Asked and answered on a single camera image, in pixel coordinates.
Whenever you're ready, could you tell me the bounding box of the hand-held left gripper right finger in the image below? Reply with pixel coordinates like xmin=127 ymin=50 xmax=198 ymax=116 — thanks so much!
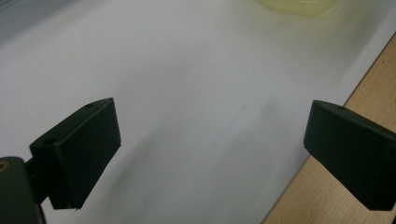
xmin=303 ymin=99 xmax=396 ymax=212

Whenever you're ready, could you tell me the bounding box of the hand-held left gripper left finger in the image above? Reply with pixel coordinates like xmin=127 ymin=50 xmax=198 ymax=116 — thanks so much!
xmin=24 ymin=97 xmax=122 ymax=211

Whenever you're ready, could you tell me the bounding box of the clear plastic container green rim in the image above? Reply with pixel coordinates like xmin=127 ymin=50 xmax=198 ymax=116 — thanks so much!
xmin=255 ymin=0 xmax=344 ymax=18

